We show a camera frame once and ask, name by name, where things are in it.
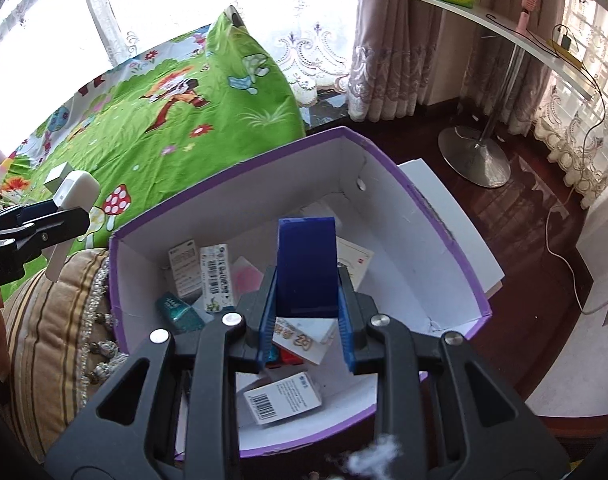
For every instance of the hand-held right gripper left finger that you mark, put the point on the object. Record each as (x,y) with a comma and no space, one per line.
(264,320)

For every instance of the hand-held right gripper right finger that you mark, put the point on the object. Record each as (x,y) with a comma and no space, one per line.
(346,330)

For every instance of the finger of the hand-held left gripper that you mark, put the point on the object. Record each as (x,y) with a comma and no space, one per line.
(44,232)
(19,211)

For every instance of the dark blue box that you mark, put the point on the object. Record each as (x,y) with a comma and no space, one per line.
(306,265)

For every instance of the teal box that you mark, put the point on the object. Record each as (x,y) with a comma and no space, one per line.
(176,312)

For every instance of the purple cardboard box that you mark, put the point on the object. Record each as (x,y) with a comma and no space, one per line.
(409,260)

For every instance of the white card yellow pink print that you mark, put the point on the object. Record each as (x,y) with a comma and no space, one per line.
(309,342)

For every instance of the red toy car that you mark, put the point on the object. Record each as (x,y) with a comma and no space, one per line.
(286,358)

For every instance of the white cube box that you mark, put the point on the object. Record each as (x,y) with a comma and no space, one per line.
(59,177)

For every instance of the white box with barcodes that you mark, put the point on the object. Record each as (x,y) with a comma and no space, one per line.
(216,280)

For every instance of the white card red mark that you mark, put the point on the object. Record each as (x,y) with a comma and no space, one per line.
(354,260)

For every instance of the flat white box blue emblem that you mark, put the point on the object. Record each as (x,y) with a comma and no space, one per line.
(281,397)

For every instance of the striped plush cushion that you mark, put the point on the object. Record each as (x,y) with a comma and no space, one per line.
(39,340)

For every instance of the white box blue text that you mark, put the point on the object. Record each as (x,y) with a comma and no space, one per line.
(184,270)

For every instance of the small plain white box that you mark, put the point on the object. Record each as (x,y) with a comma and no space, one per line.
(316,212)

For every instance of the green cartoon printed cloth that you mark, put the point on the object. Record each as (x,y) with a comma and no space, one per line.
(149,160)

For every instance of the white fluff tuft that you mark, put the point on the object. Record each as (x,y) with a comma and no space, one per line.
(374,455)

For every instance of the white lace curtain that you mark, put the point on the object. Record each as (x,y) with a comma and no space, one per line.
(309,50)
(574,110)

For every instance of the pinkish brown curtain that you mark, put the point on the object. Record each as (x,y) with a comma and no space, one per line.
(384,35)

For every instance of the white curved standing table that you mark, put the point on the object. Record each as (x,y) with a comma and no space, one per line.
(484,12)

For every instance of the yellow green flat object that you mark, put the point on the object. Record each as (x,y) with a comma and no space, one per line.
(564,51)

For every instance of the pink brush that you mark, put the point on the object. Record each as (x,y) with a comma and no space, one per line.
(526,5)

